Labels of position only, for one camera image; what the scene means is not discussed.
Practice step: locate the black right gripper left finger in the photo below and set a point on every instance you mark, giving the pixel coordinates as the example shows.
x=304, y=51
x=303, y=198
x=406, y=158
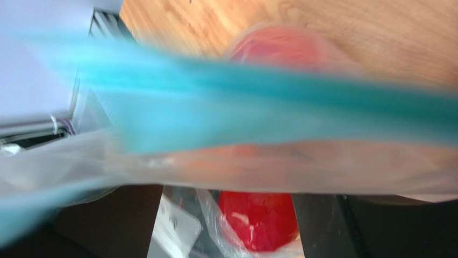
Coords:
x=117, y=225

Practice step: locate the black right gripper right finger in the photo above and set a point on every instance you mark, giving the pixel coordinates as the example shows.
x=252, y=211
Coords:
x=375, y=226

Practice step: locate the clear zip top bag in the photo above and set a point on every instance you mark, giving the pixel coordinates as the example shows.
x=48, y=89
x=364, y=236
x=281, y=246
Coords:
x=82, y=117

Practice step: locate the red fake apple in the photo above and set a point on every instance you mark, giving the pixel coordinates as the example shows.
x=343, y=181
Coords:
x=265, y=222

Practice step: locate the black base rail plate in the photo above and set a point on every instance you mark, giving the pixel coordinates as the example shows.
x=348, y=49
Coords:
x=108, y=25

